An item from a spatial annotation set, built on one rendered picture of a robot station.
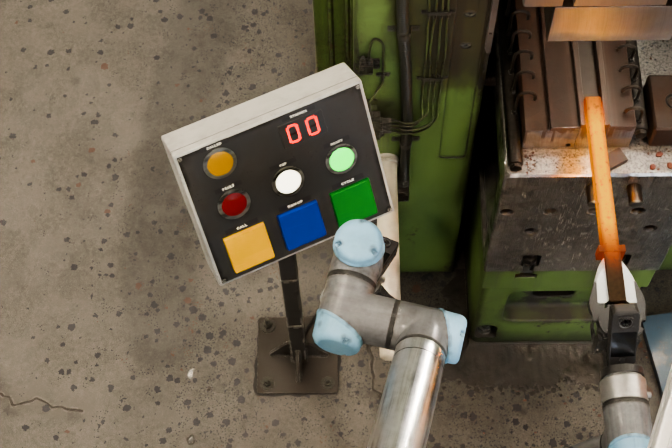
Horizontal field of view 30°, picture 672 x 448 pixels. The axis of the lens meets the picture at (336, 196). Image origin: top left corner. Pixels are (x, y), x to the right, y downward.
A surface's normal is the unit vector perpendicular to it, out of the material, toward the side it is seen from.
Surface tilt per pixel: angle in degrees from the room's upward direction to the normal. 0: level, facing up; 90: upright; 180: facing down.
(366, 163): 60
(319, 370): 0
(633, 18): 90
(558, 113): 0
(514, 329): 90
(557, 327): 90
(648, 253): 90
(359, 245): 0
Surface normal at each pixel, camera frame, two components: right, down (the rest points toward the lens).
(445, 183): 0.00, 0.89
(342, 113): 0.36, 0.47
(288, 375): -0.02, -0.45
